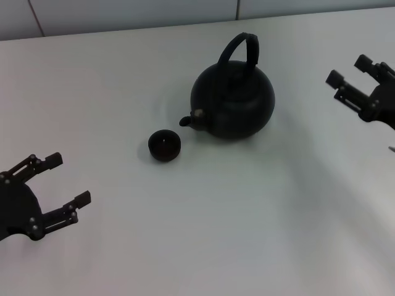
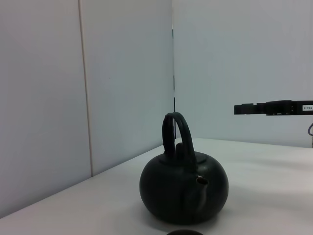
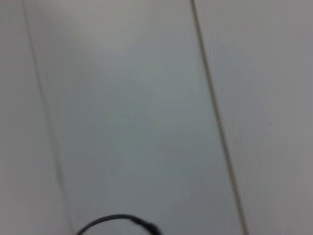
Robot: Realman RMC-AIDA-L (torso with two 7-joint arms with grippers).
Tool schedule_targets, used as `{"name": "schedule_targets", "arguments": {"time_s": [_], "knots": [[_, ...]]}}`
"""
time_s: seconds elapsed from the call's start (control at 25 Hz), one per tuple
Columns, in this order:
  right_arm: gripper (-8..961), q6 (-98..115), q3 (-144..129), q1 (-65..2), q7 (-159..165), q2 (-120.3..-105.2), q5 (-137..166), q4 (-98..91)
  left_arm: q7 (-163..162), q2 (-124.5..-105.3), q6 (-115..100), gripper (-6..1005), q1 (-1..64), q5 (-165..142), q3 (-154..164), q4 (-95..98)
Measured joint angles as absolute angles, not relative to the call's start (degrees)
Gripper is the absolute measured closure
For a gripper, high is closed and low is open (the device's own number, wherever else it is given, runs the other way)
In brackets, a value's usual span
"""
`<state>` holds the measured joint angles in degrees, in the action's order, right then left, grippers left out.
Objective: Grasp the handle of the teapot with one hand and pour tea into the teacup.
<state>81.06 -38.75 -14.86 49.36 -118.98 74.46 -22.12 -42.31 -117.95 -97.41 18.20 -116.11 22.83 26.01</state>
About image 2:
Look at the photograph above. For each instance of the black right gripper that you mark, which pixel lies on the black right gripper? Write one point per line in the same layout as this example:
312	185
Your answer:
283	107

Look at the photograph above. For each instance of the small dark teacup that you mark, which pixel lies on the small dark teacup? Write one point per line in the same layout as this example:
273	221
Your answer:
184	232

